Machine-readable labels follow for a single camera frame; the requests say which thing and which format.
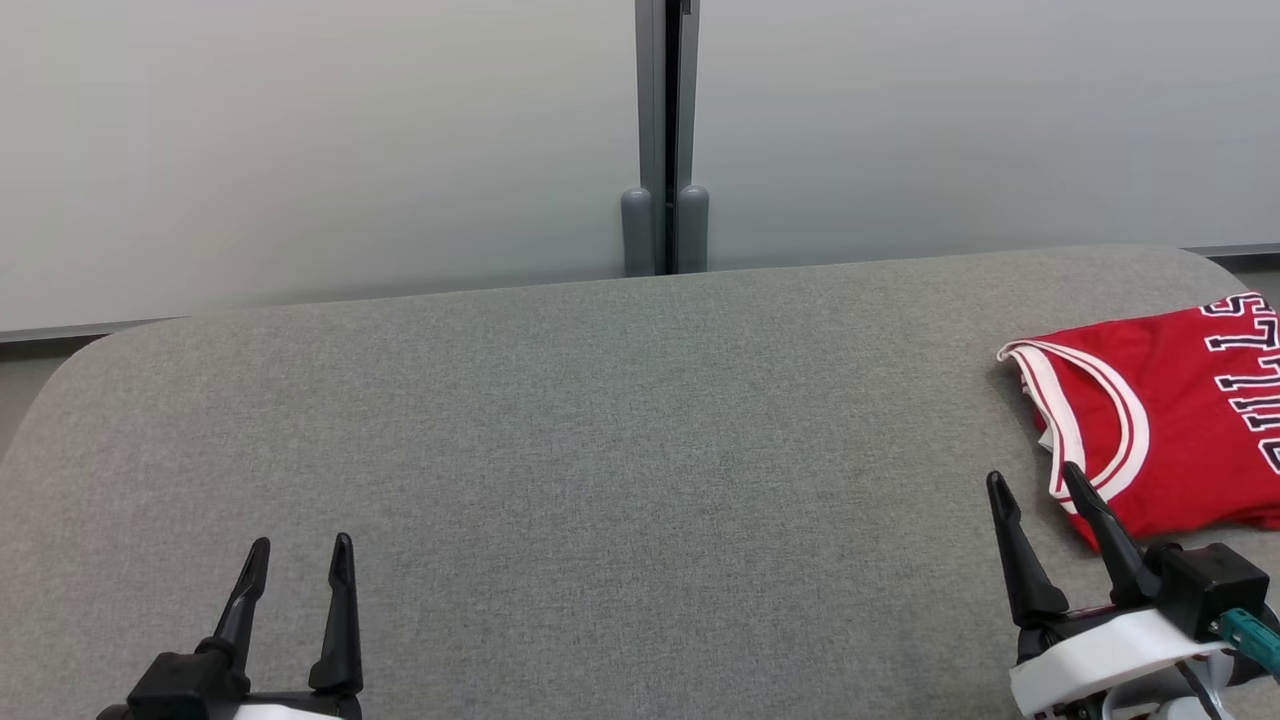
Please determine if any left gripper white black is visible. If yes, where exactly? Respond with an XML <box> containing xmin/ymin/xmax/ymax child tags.
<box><xmin>204</xmin><ymin>532</ymin><xmax>364</xmax><ymax>720</ymax></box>

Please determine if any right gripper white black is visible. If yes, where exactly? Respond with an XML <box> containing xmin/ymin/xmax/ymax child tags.
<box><xmin>986</xmin><ymin>461</ymin><xmax>1237</xmax><ymax>720</ymax></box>

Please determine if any red basketball jersey black lettering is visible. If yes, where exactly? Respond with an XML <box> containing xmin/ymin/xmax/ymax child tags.
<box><xmin>996</xmin><ymin>290</ymin><xmax>1280</xmax><ymax>553</ymax></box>

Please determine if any grey fabric padded surface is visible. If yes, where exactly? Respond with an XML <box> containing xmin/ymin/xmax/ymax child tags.
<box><xmin>0</xmin><ymin>244</ymin><xmax>1280</xmax><ymax>720</ymax></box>

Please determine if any right arm cable teal plug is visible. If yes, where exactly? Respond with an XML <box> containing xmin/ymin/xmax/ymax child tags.
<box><xmin>1172</xmin><ymin>607</ymin><xmax>1280</xmax><ymax>720</ymax></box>

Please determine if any grey partition post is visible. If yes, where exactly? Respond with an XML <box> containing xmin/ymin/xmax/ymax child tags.
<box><xmin>619</xmin><ymin>0</ymin><xmax>712</xmax><ymax>278</ymax></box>

